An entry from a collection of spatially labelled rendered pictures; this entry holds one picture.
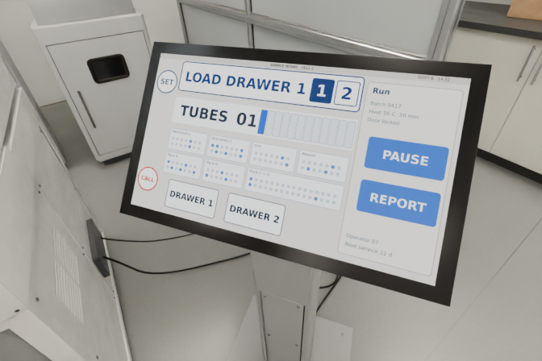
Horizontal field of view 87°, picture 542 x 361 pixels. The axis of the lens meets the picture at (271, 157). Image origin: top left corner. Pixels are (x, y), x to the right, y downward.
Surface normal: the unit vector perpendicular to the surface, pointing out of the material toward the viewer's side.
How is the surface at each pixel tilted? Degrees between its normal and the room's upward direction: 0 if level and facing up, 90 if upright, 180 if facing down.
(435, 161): 50
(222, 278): 0
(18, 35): 90
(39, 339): 90
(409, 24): 90
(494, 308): 0
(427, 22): 90
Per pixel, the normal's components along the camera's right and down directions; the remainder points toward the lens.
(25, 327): 0.54, 0.49
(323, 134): -0.28, -0.07
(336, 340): 0.05, -0.78
